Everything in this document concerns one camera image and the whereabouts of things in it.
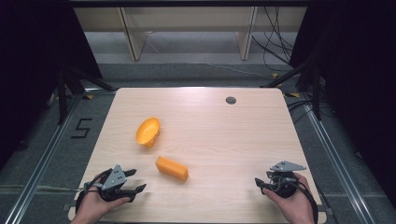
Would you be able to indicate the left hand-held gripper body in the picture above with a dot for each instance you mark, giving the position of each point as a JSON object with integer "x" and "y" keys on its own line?
{"x": 115, "y": 180}

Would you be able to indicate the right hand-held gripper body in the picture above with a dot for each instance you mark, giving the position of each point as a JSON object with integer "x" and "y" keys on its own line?
{"x": 283, "y": 183}

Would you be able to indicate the orange rectangular block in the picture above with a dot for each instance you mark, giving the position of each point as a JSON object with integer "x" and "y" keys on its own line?
{"x": 172, "y": 169}

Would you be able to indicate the orange plastic bowl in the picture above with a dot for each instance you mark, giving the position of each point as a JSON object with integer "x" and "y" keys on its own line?
{"x": 147, "y": 132}

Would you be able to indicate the person's right hand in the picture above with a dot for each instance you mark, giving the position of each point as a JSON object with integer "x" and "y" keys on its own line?
{"x": 295, "y": 205}

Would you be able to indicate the person's left hand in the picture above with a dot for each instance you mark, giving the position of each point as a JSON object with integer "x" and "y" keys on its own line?
{"x": 93, "y": 202}

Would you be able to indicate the black tripod stand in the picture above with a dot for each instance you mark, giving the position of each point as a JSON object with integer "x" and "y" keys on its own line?
{"x": 316, "y": 90}
{"x": 63, "y": 93}

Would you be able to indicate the black curtain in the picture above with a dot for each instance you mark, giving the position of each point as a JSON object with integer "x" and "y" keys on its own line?
{"x": 358, "y": 77}
{"x": 34, "y": 62}

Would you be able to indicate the metal floor rail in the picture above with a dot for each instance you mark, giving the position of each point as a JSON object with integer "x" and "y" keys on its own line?
{"x": 339, "y": 161}
{"x": 40, "y": 161}

